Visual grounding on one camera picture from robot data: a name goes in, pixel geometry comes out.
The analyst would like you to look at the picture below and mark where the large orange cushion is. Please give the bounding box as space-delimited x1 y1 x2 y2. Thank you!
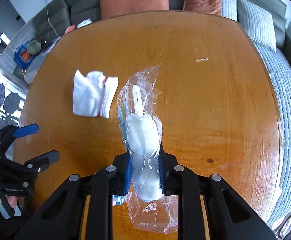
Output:
100 0 170 19

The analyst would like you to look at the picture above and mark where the blue shopping bag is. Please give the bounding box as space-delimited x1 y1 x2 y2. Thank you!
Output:
13 44 35 68

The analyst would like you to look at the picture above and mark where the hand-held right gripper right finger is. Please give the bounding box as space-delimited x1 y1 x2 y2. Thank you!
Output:
158 145 277 240

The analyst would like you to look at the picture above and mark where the green sofa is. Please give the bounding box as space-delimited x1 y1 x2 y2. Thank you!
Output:
32 0 291 63

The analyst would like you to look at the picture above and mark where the grey quilted sofa cover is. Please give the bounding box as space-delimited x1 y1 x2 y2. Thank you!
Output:
24 37 61 84

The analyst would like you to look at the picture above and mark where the green hat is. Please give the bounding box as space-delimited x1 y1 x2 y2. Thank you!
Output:
27 40 42 55

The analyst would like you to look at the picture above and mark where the clear plastic packaging bag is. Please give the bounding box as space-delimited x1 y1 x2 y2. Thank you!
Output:
117 63 179 235

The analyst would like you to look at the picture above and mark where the narrow light blue quilted cushion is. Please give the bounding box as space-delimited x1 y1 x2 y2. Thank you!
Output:
220 0 238 22

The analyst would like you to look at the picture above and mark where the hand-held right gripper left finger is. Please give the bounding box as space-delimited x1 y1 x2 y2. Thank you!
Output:
14 152 133 240

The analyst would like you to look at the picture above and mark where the grey umbrella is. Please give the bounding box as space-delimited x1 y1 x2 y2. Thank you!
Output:
4 92 24 114

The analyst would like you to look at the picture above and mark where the light blue quilted sofa cover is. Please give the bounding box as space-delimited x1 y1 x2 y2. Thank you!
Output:
253 42 291 231

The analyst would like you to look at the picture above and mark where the white gauze wad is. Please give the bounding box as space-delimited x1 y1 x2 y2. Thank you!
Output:
125 113 163 201

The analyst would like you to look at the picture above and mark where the white soft item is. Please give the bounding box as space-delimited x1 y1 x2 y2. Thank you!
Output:
76 18 92 28

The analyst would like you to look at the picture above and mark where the thin wall cable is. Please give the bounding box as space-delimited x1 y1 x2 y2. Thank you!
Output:
44 0 61 38

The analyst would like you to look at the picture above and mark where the white folded cloth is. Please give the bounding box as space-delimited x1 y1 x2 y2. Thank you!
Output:
73 69 119 119

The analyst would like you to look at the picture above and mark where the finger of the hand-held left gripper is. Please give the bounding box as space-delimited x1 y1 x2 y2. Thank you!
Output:
0 123 40 153
2 150 60 172

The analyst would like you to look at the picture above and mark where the blue umbrella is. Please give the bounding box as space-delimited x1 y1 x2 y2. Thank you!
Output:
0 83 6 107

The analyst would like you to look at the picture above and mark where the blue plastic stick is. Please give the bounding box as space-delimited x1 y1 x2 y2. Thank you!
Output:
118 102 128 140

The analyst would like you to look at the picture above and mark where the white plastic stick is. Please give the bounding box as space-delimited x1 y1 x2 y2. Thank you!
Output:
132 84 145 117

